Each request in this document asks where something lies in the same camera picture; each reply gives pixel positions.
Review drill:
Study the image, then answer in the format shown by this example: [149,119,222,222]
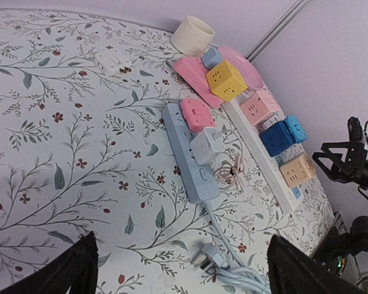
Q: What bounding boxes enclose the pink plug adapter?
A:
[180,97,215,133]

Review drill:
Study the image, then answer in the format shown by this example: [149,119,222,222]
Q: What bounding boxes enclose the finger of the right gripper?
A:
[312,141,367,184]

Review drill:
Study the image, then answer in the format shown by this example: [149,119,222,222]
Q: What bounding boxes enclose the beige cube socket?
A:
[280,153,316,188]

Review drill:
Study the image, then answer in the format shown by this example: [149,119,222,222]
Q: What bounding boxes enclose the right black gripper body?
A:
[346,143,368,201]

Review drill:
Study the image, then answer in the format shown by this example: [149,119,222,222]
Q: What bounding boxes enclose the cyan cube adapter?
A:
[284,116,307,143]

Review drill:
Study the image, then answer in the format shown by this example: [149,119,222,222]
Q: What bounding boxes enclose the pink cube socket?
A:
[240,90,281,127]

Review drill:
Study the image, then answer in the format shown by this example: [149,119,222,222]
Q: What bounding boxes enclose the white plug adapter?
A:
[93,49,130,76]

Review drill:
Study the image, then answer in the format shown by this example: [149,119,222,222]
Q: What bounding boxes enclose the pink plate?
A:
[218,47,264,90]

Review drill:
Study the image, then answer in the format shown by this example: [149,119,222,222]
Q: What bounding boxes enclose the right aluminium frame post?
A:
[245,0,310,62]

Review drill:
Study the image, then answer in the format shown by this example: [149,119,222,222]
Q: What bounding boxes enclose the white power strip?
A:
[222,94,304,213]

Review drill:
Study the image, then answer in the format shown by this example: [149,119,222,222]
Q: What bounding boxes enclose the pink flat power strip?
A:
[174,56,223,108]

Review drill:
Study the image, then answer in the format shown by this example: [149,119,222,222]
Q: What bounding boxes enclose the small light blue adapter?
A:
[201,47,223,70]

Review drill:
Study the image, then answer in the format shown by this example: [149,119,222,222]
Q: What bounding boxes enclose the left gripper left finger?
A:
[0,232,98,293]

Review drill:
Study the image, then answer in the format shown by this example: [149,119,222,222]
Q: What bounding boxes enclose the light blue power strip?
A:
[162,104,271,293]

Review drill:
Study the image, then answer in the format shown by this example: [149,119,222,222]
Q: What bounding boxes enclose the dark blue cube socket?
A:
[259,121,295,157]

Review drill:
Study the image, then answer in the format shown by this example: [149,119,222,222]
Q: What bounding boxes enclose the cream ceramic mug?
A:
[171,16,215,57]

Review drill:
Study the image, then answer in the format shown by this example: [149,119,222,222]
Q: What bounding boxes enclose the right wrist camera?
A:
[347,116,368,145]

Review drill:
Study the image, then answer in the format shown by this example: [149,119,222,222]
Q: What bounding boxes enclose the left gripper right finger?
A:
[267,234,368,293]

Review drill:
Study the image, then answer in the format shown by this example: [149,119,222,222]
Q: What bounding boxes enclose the yellow cube socket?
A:
[205,59,248,102]

